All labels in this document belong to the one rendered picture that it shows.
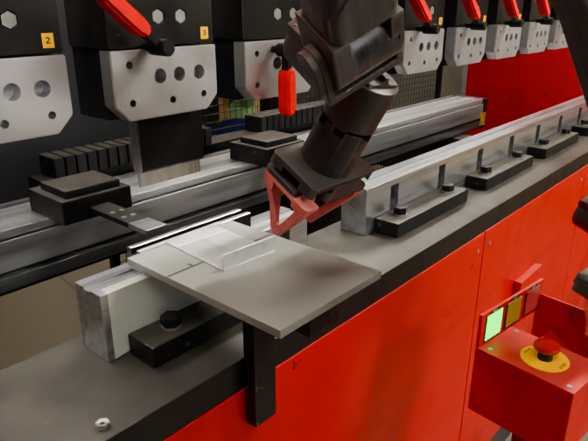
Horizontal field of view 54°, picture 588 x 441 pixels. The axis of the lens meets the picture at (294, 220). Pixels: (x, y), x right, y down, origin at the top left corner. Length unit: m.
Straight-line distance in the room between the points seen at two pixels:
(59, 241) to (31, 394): 0.31
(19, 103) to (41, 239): 0.39
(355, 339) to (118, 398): 0.42
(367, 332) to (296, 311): 0.40
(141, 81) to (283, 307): 0.30
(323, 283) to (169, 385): 0.22
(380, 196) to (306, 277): 0.50
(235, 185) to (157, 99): 0.53
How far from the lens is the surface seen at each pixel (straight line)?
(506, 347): 1.02
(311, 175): 0.58
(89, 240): 1.03
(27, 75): 0.63
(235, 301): 0.64
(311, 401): 0.94
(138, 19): 0.65
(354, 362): 1.00
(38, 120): 0.64
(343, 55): 0.47
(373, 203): 1.14
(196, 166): 0.82
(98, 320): 0.77
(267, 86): 0.83
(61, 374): 0.79
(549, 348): 0.99
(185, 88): 0.74
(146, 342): 0.76
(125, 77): 0.69
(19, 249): 0.98
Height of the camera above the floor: 1.30
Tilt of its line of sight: 21 degrees down
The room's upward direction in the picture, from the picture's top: straight up
